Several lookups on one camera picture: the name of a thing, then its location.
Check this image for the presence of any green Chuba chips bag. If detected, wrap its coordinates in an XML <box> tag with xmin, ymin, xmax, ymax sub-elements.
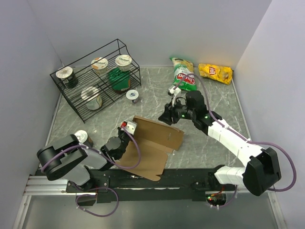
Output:
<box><xmin>170</xmin><ymin>57</ymin><xmax>197</xmax><ymax>91</ymax></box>

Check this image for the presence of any Chobani yogurt cup on rack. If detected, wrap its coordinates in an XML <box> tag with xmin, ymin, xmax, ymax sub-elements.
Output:
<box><xmin>115</xmin><ymin>54</ymin><xmax>132</xmax><ymax>72</ymax></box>

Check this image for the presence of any white cup lower rack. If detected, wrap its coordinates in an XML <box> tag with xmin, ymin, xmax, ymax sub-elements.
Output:
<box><xmin>81</xmin><ymin>86</ymin><xmax>102</xmax><ymax>110</ymax></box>

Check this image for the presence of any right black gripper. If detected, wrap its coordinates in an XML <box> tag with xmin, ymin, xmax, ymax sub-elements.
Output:
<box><xmin>158</xmin><ymin>97</ymin><xmax>195</xmax><ymax>126</ymax></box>

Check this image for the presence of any brown cardboard box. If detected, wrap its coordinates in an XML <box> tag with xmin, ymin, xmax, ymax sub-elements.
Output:
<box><xmin>116</xmin><ymin>116</ymin><xmax>184</xmax><ymax>181</ymax></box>

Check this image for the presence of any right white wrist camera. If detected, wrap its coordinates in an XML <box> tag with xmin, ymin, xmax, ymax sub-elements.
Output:
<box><xmin>168</xmin><ymin>85</ymin><xmax>181</xmax><ymax>106</ymax></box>

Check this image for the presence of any dark tin can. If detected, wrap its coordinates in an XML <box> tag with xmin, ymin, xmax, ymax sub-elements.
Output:
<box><xmin>74</xmin><ymin>130</ymin><xmax>94</xmax><ymax>147</ymax></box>

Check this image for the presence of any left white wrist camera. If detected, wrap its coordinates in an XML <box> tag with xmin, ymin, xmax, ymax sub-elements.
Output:
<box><xmin>121</xmin><ymin>121</ymin><xmax>137</xmax><ymax>135</ymax></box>

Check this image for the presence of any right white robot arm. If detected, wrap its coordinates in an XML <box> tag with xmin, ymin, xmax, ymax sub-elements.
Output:
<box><xmin>158</xmin><ymin>87</ymin><xmax>281</xmax><ymax>196</ymax></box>

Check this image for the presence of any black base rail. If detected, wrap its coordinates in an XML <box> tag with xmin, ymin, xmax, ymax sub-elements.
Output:
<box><xmin>66</xmin><ymin>168</ymin><xmax>235</xmax><ymax>203</ymax></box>

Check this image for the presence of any green snack bag in rack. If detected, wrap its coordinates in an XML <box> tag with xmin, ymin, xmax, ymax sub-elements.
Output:
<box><xmin>108</xmin><ymin>67</ymin><xmax>131</xmax><ymax>94</ymax></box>

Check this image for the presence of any black wire rack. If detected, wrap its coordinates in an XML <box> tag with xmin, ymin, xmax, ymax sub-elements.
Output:
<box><xmin>50</xmin><ymin>39</ymin><xmax>141</xmax><ymax>122</ymax></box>

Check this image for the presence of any small white yogurt cup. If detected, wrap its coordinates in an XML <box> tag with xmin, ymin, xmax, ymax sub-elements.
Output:
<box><xmin>126</xmin><ymin>90</ymin><xmax>139</xmax><ymax>104</ymax></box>

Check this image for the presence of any orange yogurt cup on rack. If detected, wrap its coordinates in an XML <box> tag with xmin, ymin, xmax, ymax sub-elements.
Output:
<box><xmin>91</xmin><ymin>57</ymin><xmax>108</xmax><ymax>75</ymax></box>

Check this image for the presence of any dark yogurt cup on rack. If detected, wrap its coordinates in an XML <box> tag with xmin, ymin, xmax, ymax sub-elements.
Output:
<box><xmin>55</xmin><ymin>66</ymin><xmax>78</xmax><ymax>89</ymax></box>

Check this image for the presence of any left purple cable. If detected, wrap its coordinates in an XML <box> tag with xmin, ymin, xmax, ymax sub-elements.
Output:
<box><xmin>40</xmin><ymin>127</ymin><xmax>142</xmax><ymax>218</ymax></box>

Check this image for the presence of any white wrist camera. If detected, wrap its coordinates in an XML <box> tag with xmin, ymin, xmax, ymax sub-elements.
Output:
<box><xmin>168</xmin><ymin>85</ymin><xmax>181</xmax><ymax>106</ymax></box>
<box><xmin>121</xmin><ymin>121</ymin><xmax>137</xmax><ymax>135</ymax></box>

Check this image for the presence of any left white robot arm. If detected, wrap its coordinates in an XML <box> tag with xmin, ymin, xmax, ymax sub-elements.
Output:
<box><xmin>37</xmin><ymin>122</ymin><xmax>136</xmax><ymax>192</ymax></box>

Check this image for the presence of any yellow Lays chips bag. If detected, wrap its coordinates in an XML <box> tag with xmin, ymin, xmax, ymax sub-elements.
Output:
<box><xmin>198</xmin><ymin>63</ymin><xmax>233</xmax><ymax>85</ymax></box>

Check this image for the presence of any aluminium extrusion rail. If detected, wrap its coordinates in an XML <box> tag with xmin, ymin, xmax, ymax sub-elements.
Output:
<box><xmin>23</xmin><ymin>176</ymin><xmax>68</xmax><ymax>196</ymax></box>

